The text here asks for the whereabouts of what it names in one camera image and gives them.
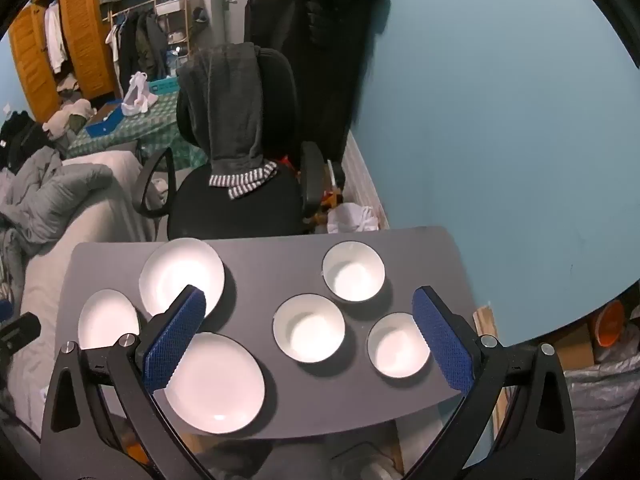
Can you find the green checkered cloth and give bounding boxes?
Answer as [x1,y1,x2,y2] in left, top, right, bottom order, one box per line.
[67,85,211,171]

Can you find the light wooden board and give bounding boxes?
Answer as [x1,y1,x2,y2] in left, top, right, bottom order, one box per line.
[472,305,518,451]

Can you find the grey garment with striped cuffs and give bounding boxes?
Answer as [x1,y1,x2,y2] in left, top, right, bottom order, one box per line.
[176,42,278,200]

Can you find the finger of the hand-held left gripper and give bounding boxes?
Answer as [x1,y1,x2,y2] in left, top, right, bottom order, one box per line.
[0,312,42,361]

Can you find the black clothes pile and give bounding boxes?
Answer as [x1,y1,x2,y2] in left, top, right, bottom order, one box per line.
[0,110,56,171]

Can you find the beige clothes pile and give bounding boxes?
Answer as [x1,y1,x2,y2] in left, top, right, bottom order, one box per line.
[42,97,96,136]

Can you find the white plate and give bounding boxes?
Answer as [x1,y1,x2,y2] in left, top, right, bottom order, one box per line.
[77,289,142,351]
[139,238,226,320]
[162,331,267,435]

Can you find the blue cardboard box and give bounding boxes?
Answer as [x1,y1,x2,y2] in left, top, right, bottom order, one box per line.
[85,102,125,137]

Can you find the white crumpled bag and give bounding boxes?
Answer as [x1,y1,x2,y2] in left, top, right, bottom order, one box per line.
[326,202,381,234]

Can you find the wooden louvred wardrobe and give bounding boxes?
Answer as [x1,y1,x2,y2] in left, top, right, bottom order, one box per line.
[7,0,121,121]

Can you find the grey door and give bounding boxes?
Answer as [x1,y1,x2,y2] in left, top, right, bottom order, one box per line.
[210,0,251,51]

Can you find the white plastic bag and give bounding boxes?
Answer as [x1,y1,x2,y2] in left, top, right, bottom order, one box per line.
[121,71,158,117]

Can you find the white bed sheet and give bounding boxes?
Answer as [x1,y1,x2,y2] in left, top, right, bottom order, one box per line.
[15,150,166,436]

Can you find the white hanging shirt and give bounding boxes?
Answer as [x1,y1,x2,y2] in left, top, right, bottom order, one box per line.
[44,0,68,73]

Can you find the brown cardboard box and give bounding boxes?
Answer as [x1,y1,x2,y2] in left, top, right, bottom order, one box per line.
[552,320,598,368]

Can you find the rack of dark clothes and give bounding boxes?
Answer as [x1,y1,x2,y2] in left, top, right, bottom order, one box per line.
[105,7,168,96]

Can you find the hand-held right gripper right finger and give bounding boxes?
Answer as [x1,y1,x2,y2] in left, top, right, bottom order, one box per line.
[400,286,576,480]

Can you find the white bowl with dark rim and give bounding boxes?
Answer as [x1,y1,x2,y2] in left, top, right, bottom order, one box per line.
[272,293,346,364]
[321,241,386,304]
[366,312,432,379]

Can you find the orange bucket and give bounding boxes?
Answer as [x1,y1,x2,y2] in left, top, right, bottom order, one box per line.
[595,300,626,346]

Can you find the black office chair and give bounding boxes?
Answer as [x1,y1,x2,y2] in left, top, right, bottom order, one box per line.
[134,47,346,241]

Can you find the orange snack packets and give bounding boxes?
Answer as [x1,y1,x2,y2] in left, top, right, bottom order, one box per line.
[280,155,346,226]

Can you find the black coats on rack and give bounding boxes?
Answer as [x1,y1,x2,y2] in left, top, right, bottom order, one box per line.
[245,0,373,171]

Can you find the grey duvet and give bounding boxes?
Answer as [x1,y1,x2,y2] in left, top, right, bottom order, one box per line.
[0,150,116,261]

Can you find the wooden shelf unit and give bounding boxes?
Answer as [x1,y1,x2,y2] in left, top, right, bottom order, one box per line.
[152,0,198,61]

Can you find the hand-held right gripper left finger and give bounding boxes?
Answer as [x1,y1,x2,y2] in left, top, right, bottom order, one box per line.
[40,284,221,480]

